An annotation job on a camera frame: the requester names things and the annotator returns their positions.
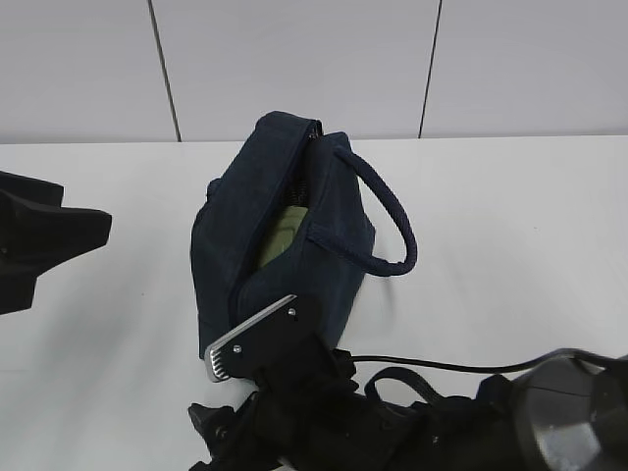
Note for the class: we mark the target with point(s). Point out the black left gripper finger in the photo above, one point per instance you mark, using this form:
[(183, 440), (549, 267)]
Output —
[(57, 235)]

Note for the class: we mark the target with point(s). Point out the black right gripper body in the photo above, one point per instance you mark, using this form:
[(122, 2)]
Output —
[(306, 413)]

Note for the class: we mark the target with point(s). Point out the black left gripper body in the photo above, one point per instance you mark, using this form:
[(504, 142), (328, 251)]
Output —
[(18, 275)]

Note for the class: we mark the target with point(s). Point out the green lid glass food container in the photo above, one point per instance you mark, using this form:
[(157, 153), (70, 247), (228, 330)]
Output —
[(281, 234)]

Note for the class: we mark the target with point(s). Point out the dark blue lunch bag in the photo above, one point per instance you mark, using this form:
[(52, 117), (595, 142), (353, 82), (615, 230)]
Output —
[(355, 226)]

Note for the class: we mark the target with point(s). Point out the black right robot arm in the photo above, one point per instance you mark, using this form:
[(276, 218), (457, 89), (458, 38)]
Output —
[(567, 413)]

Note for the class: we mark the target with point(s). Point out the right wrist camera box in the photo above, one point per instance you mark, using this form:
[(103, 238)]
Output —
[(262, 339)]

